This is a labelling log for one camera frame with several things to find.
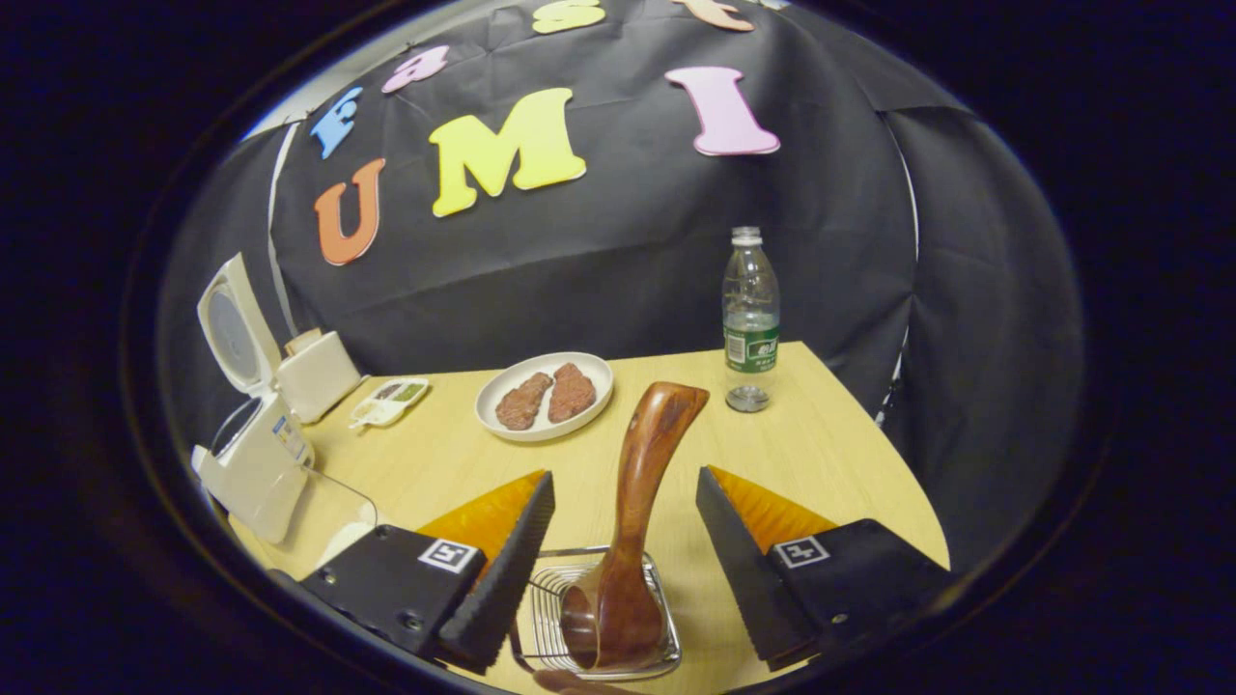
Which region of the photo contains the white toaster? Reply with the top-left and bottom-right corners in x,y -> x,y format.
277,328 -> 363,424

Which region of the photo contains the white divided grain dish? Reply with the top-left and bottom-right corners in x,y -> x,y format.
350,376 -> 431,430

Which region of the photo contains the clear plastic water bottle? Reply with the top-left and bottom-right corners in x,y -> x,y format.
722,226 -> 781,414

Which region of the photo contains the brown meat piece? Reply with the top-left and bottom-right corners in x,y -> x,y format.
548,362 -> 598,424
495,372 -> 554,431

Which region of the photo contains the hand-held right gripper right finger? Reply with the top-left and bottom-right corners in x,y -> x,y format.
695,465 -> 952,674

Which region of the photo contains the white rice cooker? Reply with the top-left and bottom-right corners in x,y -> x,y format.
191,253 -> 315,546

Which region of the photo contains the metal wire chopstick holder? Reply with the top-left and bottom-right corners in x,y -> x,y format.
509,545 -> 683,681

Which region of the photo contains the white round plate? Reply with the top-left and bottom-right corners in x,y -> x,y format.
475,351 -> 615,443

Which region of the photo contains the black backdrop cloth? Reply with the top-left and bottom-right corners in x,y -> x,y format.
159,0 -> 1087,570

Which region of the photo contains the wooden spoon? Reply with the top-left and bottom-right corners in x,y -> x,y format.
560,381 -> 711,672

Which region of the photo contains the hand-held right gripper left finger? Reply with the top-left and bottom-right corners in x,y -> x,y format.
299,470 -> 556,677

